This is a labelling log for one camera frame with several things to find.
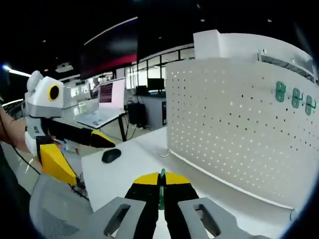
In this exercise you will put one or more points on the green hook assembly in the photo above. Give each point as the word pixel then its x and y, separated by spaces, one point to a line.
pixel 162 189
pixel 309 104
pixel 295 97
pixel 280 91

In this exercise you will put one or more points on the black computer mouse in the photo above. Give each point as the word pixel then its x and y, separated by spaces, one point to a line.
pixel 111 155

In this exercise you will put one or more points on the white perforated mounting plate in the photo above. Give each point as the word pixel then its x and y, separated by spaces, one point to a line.
pixel 224 129

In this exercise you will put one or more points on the large dark wall screen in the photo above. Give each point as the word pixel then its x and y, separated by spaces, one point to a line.
pixel 109 47

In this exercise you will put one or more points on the grey equipment cabinet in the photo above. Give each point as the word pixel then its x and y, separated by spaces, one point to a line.
pixel 152 112

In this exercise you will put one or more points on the open laptop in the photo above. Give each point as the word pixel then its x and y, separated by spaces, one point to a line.
pixel 111 93

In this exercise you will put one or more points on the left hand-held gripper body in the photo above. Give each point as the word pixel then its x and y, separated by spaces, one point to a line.
pixel 40 104

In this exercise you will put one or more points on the black monitor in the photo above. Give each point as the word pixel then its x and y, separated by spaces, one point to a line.
pixel 155 84

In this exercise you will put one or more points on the grey mesh office chair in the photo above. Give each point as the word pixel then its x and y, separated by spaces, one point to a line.
pixel 54 211

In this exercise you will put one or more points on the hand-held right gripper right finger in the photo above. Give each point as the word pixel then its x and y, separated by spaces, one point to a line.
pixel 179 194

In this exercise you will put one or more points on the white side desk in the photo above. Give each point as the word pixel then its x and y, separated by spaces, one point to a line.
pixel 117 122

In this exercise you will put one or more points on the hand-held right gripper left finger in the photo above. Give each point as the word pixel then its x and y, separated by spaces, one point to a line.
pixel 142 194

